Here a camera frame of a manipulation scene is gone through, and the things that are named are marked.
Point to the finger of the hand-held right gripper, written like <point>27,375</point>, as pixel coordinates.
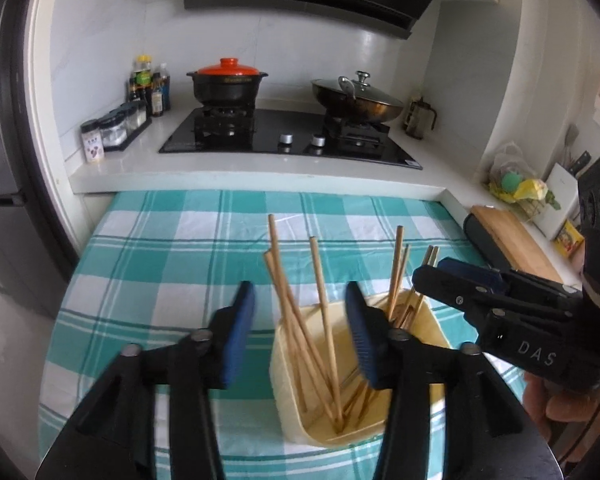
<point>450,290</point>
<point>475,274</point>

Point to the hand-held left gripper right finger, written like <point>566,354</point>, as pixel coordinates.
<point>365,345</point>

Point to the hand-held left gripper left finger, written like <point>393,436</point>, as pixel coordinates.
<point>240,340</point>

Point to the cream ribbed utensil holder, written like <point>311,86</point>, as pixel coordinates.
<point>286,385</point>

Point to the bunch of wooden chopsticks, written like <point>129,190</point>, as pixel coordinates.
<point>319,280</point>

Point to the person's right hand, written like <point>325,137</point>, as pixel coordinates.
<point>555,405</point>

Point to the black oblong pouch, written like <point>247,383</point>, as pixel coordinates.
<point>485,242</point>

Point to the wooden cutting board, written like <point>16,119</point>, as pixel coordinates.
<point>525,245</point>

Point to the yellow packet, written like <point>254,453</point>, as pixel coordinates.
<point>569,240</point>

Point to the teal plaid tablecloth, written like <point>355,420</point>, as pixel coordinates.
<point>180,260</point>

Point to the yellow green plastic bag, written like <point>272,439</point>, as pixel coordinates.
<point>522,185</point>

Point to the white knife block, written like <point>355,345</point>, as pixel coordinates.
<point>557,205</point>

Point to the grey spatula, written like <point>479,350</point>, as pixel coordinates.
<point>571,137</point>

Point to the dark wok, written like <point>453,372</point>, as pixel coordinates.
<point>370,110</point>

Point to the black gas cooktop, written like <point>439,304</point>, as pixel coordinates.
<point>280,130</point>

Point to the glass wok lid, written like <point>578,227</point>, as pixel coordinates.
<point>340,87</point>

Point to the clear spice jar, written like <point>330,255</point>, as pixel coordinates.
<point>140,115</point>
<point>128,121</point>
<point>113,135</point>

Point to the labelled spice jar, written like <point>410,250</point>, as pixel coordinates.
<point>92,145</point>

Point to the black clay pot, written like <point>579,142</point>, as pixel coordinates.
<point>227,90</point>

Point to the blue label sauce bottle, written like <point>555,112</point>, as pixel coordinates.
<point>164,87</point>

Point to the red pot lid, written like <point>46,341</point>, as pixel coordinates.
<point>227,67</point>

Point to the green label sauce bottle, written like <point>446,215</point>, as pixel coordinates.
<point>142,80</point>

